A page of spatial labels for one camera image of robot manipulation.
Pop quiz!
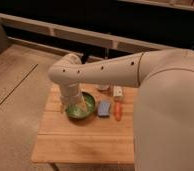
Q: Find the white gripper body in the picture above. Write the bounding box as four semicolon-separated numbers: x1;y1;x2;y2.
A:
59;83;82;105

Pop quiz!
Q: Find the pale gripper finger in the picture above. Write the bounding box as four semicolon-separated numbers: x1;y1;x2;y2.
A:
60;103;65;113
81;101;87;111

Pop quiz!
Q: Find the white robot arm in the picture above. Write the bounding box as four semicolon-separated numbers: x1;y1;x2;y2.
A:
49;49;194;171

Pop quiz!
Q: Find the green bowl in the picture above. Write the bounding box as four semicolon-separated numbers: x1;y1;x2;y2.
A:
65;92;96;119

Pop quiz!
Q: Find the blue sponge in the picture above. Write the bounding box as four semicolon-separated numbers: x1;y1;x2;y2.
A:
97;100;111;117

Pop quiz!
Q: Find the white cup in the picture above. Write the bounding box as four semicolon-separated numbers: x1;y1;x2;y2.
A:
96;85;110;91

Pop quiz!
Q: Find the orange carrot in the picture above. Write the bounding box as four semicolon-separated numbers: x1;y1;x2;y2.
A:
114;101;122;121

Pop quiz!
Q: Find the wooden table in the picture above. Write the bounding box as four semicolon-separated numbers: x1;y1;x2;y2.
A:
31;84;137;165

